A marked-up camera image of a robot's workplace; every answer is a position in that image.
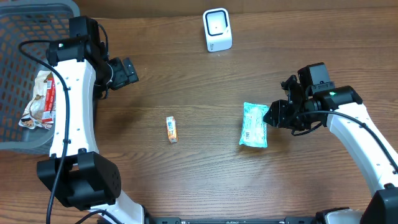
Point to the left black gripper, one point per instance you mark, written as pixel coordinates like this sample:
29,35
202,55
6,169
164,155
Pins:
125,73

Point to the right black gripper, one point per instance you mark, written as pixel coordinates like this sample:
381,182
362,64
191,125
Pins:
277,107

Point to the teal wet wipes pack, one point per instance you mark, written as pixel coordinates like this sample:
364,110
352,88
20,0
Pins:
254,129

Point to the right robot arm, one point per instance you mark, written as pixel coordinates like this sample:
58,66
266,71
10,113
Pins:
312,101

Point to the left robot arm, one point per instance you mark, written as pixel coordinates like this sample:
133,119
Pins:
75,172

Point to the white barcode scanner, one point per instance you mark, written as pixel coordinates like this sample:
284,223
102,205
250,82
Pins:
217,27

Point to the red snack bar wrapper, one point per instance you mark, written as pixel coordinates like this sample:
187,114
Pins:
49,106

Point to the white brown snack bag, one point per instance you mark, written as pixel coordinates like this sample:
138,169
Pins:
32,116

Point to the grey plastic mesh basket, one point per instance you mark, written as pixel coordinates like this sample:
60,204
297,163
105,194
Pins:
20,21

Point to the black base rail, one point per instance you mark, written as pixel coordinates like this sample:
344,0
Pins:
286,220

